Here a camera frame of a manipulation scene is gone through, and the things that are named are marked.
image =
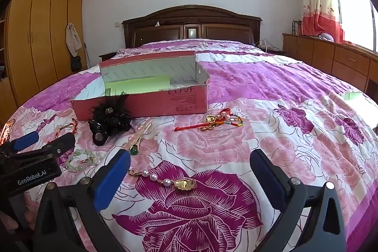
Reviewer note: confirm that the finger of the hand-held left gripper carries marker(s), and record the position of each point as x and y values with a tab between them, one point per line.
26	140
60	145

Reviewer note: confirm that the yellow wooden wardrobe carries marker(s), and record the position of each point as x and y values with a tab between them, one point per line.
38	33

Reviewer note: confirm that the small black bag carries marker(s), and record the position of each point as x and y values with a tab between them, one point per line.
76	63

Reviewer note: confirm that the long wooden cabinet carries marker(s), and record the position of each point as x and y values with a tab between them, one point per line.
324	57

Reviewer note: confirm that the bright window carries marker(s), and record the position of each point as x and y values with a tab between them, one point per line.
354	10

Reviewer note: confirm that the red cardboard box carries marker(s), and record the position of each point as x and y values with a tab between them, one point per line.
183	101

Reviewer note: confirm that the black hair accessories pile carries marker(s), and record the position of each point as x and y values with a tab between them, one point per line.
109	119

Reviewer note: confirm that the beige cloth bag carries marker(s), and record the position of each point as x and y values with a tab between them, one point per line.
73	39

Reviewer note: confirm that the pink floral bedspread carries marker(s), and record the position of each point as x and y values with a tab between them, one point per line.
236	151

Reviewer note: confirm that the thin grey stick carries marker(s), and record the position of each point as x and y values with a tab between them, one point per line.
86	54

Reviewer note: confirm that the dark wooden nightstand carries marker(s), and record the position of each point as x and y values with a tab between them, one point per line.
270	49
107	56

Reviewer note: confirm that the dark wooden headboard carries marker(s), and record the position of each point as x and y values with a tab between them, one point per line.
189	15

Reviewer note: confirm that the lime green paper sheet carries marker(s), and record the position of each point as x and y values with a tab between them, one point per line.
138	83
353	95

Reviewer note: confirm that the row of books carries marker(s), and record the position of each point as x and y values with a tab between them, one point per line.
297	27

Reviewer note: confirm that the grey cloth bundle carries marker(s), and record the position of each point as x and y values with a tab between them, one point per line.
326	36

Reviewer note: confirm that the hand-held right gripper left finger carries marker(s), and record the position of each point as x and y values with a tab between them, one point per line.
112	178

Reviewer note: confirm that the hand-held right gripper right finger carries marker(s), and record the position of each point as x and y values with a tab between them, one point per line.
268	178

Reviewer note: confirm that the pearl and gold hair clip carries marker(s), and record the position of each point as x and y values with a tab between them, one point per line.
184	184

